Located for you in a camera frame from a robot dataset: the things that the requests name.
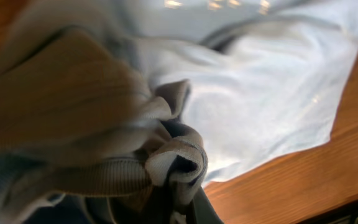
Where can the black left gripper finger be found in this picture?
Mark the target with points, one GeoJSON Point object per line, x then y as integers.
{"type": "Point", "coordinates": [203, 211]}

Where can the light blue printed t-shirt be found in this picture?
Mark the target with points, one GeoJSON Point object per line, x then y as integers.
{"type": "Point", "coordinates": [119, 111]}

